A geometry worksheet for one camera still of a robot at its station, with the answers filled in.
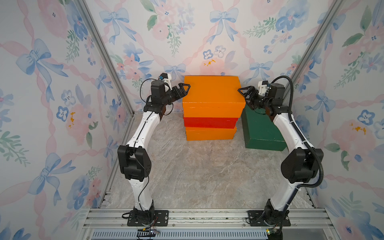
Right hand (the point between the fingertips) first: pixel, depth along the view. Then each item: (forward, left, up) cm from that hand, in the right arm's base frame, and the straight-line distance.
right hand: (242, 92), depth 82 cm
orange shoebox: (-9, +27, -26) cm, 39 cm away
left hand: (0, +30, +4) cm, 31 cm away
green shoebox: (-9, -15, -24) cm, 30 cm away
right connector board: (-61, -13, -38) cm, 73 cm away
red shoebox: (-8, +6, -16) cm, 19 cm away
